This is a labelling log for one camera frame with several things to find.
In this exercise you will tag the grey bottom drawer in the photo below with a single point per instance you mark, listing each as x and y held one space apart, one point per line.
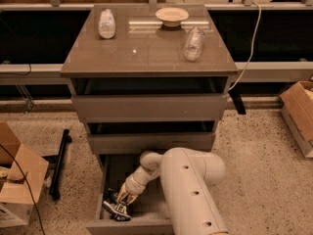
150 217

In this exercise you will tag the open cardboard box left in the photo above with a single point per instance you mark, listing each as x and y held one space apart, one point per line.
24 182

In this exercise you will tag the clear plastic bottle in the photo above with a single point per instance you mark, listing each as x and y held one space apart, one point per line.
193 45

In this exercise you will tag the white plastic bottle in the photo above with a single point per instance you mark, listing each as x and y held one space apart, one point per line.
106 25

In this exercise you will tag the cardboard box right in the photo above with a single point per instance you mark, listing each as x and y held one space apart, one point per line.
298 114

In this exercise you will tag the cream ceramic bowl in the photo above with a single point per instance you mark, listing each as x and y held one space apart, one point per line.
172 17

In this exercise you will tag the grey drawer cabinet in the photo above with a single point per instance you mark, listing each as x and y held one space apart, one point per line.
144 47

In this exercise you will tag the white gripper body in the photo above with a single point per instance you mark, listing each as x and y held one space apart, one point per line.
133 187

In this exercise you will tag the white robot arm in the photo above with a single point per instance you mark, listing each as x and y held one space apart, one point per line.
185 176

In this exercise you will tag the black table leg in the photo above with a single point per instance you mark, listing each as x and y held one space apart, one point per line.
237 101

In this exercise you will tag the grey top drawer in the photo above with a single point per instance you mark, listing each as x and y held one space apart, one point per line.
151 99

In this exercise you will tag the grey middle drawer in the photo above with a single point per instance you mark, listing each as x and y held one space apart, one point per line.
135 137

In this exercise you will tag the blue chip bag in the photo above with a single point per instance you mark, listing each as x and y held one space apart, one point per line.
117 210

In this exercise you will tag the grey drawer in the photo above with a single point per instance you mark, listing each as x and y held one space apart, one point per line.
135 137
151 99
150 217

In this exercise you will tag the black bar on floor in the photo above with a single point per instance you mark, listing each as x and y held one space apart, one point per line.
54 191

